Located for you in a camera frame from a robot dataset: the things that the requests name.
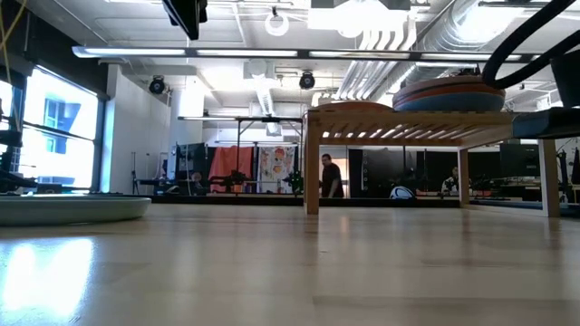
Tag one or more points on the floral printed hanging cloth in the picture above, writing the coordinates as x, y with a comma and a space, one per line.
276, 165

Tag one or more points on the large bright window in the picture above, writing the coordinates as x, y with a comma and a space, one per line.
59, 136

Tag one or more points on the round black ceiling speaker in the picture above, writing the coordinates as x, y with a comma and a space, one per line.
306, 80
157, 85

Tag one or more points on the long ceiling light bar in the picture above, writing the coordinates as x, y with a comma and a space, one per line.
249, 53

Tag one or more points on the black background monitor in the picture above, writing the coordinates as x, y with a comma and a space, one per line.
519, 159

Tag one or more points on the dusty brown-pink plate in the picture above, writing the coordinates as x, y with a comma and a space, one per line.
358, 107

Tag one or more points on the thin black tripod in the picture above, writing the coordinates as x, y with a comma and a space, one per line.
134, 174

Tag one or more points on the black metal stand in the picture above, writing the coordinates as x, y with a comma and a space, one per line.
9, 149

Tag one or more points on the black metal rack frame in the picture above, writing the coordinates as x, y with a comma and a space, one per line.
271, 120

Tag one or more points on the silver ventilation duct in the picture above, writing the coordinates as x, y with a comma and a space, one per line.
444, 36

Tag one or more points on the wooden slatted shelf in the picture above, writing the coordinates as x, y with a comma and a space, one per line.
408, 121

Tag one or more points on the black aluminium table frame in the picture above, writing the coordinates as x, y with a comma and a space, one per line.
254, 201

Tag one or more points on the person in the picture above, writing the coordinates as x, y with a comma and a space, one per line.
451, 183
196, 180
332, 179

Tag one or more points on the red orange hanging cloth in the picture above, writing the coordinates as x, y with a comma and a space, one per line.
231, 163

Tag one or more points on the sage green plate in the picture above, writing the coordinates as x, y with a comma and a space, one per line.
68, 210

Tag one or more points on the blue plate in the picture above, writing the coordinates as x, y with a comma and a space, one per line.
448, 104

